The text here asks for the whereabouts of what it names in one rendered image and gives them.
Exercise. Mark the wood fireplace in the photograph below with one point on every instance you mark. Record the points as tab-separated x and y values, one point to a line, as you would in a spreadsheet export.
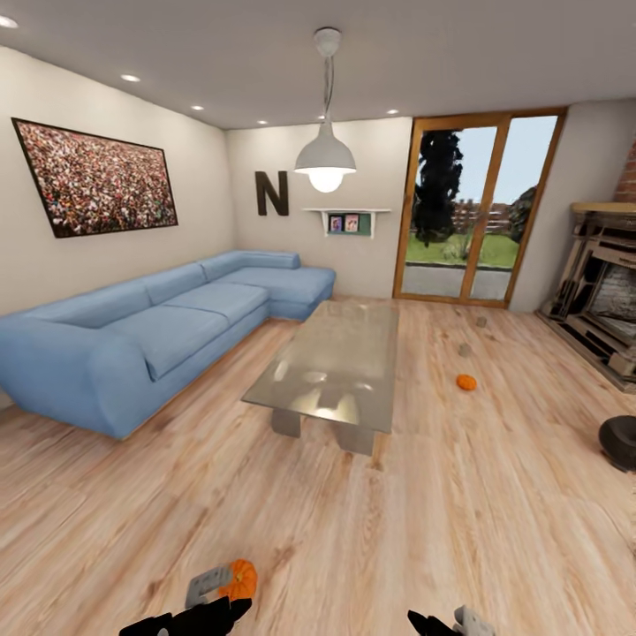
594	308

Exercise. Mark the pumpkin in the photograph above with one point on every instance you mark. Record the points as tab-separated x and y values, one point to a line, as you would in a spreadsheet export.
466	382
244	582

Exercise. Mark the door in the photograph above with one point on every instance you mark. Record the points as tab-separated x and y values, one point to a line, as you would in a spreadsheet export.
473	188

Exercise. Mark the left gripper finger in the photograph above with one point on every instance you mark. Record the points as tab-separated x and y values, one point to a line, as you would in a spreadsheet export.
239	608

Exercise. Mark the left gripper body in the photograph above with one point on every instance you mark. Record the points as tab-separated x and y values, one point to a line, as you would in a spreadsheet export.
213	619

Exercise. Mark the cauldron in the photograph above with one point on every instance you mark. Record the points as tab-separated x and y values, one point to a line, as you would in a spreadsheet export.
618	439

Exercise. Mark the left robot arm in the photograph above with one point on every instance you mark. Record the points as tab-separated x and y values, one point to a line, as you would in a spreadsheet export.
200	618

